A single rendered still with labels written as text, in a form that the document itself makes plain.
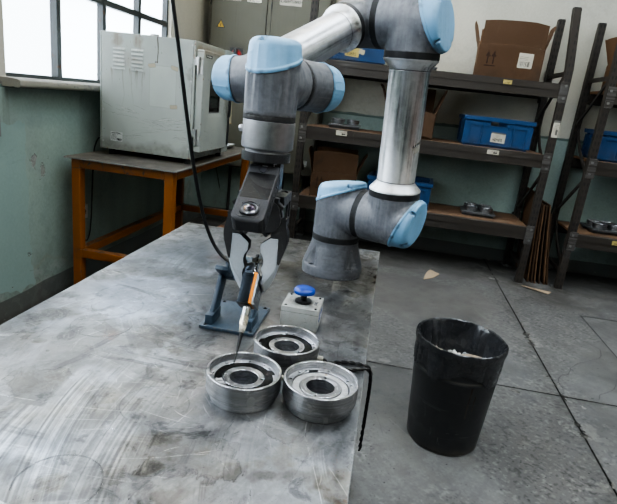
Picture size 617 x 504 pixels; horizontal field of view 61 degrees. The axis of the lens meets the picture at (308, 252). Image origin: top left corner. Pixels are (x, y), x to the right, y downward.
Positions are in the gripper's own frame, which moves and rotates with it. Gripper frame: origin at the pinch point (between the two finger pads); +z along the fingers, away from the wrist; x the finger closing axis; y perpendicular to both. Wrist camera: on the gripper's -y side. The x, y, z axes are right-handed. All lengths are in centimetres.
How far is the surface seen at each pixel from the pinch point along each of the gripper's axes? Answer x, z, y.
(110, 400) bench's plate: 14.0, 13.1, -16.4
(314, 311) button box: -8.6, 8.8, 14.3
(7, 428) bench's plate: 22.1, 13.1, -25.4
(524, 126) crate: -116, -24, 347
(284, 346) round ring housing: -5.4, 11.5, 4.0
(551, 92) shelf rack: -126, -49, 337
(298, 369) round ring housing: -9.2, 10.0, -5.1
